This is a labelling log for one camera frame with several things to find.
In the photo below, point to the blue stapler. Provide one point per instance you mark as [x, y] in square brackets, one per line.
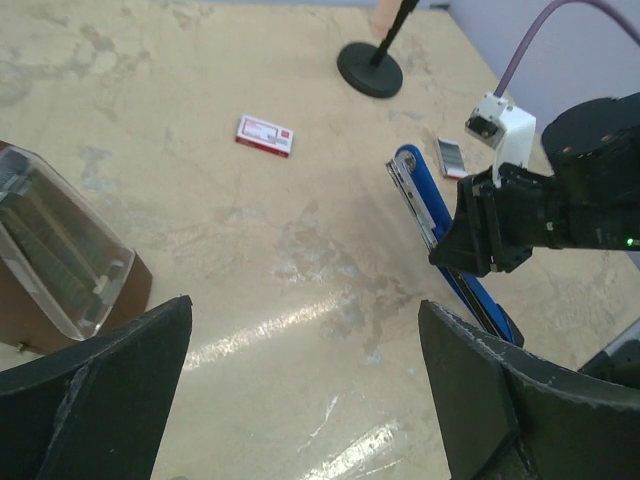
[411, 176]

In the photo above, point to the beige microphone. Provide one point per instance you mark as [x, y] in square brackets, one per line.
[383, 17]

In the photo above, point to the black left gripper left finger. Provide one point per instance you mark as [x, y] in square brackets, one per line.
[97, 409]

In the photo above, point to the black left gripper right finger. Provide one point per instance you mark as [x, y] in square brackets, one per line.
[505, 413]

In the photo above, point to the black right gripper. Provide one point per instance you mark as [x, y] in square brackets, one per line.
[590, 201]

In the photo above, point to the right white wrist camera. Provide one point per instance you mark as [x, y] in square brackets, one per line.
[504, 127]

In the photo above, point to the brown wooden metronome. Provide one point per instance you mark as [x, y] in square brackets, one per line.
[65, 275]

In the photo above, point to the red white staple box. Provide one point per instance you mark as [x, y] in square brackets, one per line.
[264, 135]

